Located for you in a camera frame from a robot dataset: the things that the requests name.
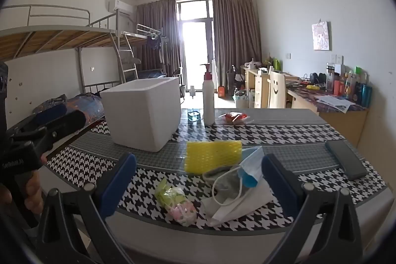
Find white air conditioner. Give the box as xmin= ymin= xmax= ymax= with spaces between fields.
xmin=107 ymin=0 xmax=134 ymax=15

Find person's left hand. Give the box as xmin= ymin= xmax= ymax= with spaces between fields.
xmin=24 ymin=156 xmax=48 ymax=215

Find white foam box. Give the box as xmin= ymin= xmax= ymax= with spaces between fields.
xmin=100 ymin=76 xmax=181 ymax=153

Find black folding chair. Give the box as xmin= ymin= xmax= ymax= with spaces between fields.
xmin=173 ymin=68 xmax=186 ymax=97

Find brown curtain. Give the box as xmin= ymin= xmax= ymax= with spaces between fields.
xmin=212 ymin=0 xmax=262 ymax=94
xmin=135 ymin=0 xmax=181 ymax=87

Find dark green flat case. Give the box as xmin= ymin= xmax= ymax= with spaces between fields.
xmin=325 ymin=139 xmax=368 ymax=180

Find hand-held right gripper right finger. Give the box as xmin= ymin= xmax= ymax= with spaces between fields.
xmin=261 ymin=154 xmax=363 ymax=264

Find black headphones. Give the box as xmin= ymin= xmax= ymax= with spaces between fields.
xmin=309 ymin=72 xmax=327 ymax=88

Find large metal bunk bed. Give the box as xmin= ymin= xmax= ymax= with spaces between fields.
xmin=0 ymin=4 xmax=140 ymax=128

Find printed paper sheets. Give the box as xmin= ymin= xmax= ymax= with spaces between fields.
xmin=315 ymin=95 xmax=356 ymax=113

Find blue face mask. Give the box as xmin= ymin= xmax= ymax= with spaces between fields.
xmin=212 ymin=146 xmax=266 ymax=206

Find blue patterned quilt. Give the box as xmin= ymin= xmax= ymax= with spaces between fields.
xmin=32 ymin=93 xmax=107 ymax=128

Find small blue spray bottle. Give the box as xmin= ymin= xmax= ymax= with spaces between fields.
xmin=188 ymin=86 xmax=201 ymax=121

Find white bucket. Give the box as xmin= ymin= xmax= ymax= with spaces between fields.
xmin=235 ymin=94 xmax=249 ymax=109

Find folded blue blanket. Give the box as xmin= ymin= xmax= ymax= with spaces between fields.
xmin=138 ymin=69 xmax=168 ymax=79

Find light wooden desk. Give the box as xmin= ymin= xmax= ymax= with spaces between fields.
xmin=241 ymin=65 xmax=370 ymax=147

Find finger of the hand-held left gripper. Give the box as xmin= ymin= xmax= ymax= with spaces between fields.
xmin=15 ymin=110 xmax=86 ymax=153
xmin=14 ymin=103 xmax=69 ymax=137

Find small metal bunk bed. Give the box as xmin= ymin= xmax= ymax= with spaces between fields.
xmin=124 ymin=23 xmax=183 ymax=88

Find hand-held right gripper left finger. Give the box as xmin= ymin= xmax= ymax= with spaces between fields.
xmin=37 ymin=153 xmax=138 ymax=264

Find white pump bottle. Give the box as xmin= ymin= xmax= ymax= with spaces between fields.
xmin=199 ymin=62 xmax=215 ymax=126

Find wall poster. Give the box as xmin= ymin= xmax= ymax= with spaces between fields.
xmin=312 ymin=21 xmax=330 ymax=51

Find clear jar with black lid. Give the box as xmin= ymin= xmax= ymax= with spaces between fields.
xmin=325 ymin=63 xmax=335 ymax=94

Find dark hanging clothes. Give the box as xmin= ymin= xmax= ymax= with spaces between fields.
xmin=145 ymin=33 xmax=169 ymax=51

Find red snack packet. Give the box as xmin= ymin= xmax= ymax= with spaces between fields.
xmin=219 ymin=112 xmax=252 ymax=125

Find green and pink plastic bag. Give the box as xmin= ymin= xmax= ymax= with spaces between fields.
xmin=155 ymin=179 xmax=197 ymax=226

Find glass balcony door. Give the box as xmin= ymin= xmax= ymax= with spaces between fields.
xmin=176 ymin=0 xmax=214 ymax=94

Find wooden smiley face chair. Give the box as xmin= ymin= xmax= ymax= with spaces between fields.
xmin=268 ymin=71 xmax=288 ymax=109

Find yellow foam net sleeve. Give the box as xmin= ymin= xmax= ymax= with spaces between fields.
xmin=185 ymin=140 xmax=243 ymax=174

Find grey sock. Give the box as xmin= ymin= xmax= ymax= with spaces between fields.
xmin=202 ymin=163 xmax=248 ymax=216

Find houndstooth tablecloth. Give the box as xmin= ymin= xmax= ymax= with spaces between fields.
xmin=46 ymin=108 xmax=387 ymax=232

